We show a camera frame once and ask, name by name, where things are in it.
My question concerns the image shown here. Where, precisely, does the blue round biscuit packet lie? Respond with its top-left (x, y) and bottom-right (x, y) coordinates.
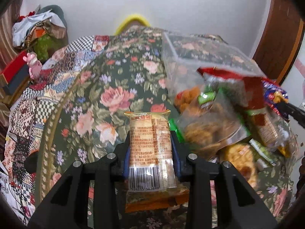
top-left (262, 78), bottom-right (288, 120)

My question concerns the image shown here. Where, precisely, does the red snack packet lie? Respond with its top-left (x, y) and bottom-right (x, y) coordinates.
top-left (197, 67), bottom-right (267, 126)

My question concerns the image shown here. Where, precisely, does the clear green pastry bag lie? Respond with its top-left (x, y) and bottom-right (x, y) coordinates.
top-left (176, 89), bottom-right (250, 159)

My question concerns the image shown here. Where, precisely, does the clear plastic storage box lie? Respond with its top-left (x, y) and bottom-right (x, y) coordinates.
top-left (162, 30), bottom-right (266, 106)

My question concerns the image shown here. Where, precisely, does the orange rice cracker packet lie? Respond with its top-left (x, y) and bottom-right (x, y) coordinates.
top-left (125, 110), bottom-right (189, 213)

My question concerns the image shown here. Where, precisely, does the orange fried snack packet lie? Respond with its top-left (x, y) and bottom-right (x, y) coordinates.
top-left (220, 143), bottom-right (258, 189)

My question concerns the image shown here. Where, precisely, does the brown wooden door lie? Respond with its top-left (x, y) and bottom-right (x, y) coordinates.
top-left (253, 0), bottom-right (304, 84)

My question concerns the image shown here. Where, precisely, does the orange bun clear bag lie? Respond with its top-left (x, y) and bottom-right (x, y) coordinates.
top-left (174, 86), bottom-right (200, 113)

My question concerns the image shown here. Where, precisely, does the patchwork quilt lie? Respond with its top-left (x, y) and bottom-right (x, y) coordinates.
top-left (1, 35), bottom-right (110, 224)

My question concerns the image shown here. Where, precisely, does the pink plush toy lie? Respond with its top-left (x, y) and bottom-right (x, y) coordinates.
top-left (23, 52), bottom-right (42, 80)

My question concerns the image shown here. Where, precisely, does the green floral bedspread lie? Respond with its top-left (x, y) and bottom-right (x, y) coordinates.
top-left (36, 27), bottom-right (297, 221)

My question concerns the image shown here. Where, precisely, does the red box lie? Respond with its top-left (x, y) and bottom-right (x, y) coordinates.
top-left (1, 51), bottom-right (27, 87)

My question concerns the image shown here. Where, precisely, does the yellow fuzzy hoop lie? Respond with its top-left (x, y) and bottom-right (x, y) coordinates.
top-left (114, 14), bottom-right (150, 35)

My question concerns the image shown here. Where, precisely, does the pile of clothes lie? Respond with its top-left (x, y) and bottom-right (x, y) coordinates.
top-left (12, 5), bottom-right (68, 63)

